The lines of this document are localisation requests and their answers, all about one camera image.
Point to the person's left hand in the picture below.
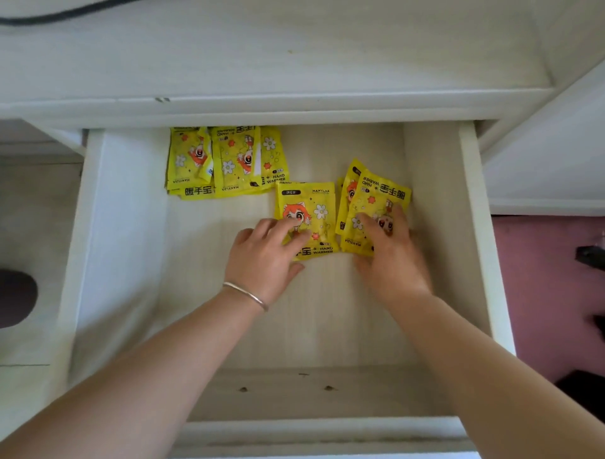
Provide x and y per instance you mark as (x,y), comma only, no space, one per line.
(257,267)

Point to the person's right hand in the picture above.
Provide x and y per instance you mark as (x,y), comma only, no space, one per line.
(397,265)

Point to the person's right thumb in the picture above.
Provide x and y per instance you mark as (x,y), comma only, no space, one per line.
(363,265)

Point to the person's left middle finger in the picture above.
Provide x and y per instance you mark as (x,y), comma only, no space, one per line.
(283,228)

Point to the person's left little finger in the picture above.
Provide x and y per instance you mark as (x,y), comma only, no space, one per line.
(243,235)

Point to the person's left thumb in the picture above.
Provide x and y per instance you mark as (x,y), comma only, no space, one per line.
(294,272)

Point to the yellow cartoon packet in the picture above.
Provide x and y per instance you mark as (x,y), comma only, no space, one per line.
(378,196)
(309,203)
(349,189)

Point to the person's right forearm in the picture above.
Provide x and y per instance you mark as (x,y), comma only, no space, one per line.
(482,378)

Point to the person's left forearm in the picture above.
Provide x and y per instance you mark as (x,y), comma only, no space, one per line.
(142,369)

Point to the pile of yellow packets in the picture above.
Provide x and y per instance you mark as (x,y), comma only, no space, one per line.
(231,160)

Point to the white wooden drawer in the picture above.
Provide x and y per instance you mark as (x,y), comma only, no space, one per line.
(123,236)

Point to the white wooden desk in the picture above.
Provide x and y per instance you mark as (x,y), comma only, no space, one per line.
(283,56)

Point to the black object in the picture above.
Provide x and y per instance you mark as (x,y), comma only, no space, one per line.
(591,257)
(583,392)

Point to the dark round object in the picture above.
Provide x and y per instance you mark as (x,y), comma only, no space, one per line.
(16,298)

